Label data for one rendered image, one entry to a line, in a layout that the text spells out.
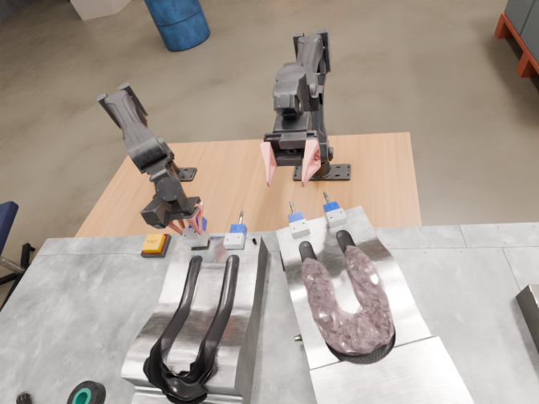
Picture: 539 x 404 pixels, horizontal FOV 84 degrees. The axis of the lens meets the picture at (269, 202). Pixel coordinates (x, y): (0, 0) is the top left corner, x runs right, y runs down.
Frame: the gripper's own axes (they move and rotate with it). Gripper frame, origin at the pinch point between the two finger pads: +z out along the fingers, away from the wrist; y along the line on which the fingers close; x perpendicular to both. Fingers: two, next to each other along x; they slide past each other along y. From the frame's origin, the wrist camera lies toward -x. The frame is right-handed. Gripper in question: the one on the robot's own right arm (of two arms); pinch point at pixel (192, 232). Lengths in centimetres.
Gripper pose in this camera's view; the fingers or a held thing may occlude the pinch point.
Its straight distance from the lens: 86.3
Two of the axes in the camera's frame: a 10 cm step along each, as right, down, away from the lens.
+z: 2.7, 8.4, 4.8
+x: 2.2, -5.4, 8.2
